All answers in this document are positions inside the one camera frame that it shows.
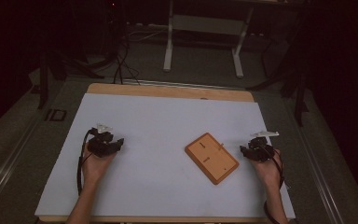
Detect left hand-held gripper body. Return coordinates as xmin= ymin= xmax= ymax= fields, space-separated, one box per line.
xmin=86 ymin=122 xmax=119 ymax=159

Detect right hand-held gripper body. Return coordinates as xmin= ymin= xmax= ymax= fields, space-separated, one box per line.
xmin=245 ymin=130 xmax=280 ymax=163

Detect person's left hand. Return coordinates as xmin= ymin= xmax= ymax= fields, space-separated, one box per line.
xmin=81 ymin=142 xmax=119 ymax=189

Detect person's right hand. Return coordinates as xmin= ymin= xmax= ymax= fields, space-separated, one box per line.
xmin=250 ymin=148 xmax=284 ymax=189

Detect orange rectangular board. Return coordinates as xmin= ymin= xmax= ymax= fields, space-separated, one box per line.
xmin=184 ymin=132 xmax=241 ymax=186

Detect white table mat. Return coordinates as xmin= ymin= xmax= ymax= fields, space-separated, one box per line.
xmin=34 ymin=92 xmax=296 ymax=219

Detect black stand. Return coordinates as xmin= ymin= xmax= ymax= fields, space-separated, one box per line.
xmin=245 ymin=18 xmax=311 ymax=128
xmin=36 ymin=46 xmax=105 ymax=110

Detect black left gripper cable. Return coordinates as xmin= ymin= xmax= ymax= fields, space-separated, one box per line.
xmin=76 ymin=128 xmax=95 ymax=197

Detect metal floor rail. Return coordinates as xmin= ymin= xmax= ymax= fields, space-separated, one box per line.
xmin=0 ymin=118 xmax=45 ymax=216
xmin=283 ymin=96 xmax=346 ymax=224

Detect black floor cables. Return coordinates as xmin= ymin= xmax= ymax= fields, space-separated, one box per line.
xmin=111 ymin=29 xmax=169 ymax=86

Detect white metal desk frame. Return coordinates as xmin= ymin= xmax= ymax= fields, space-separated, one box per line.
xmin=162 ymin=0 xmax=256 ymax=79

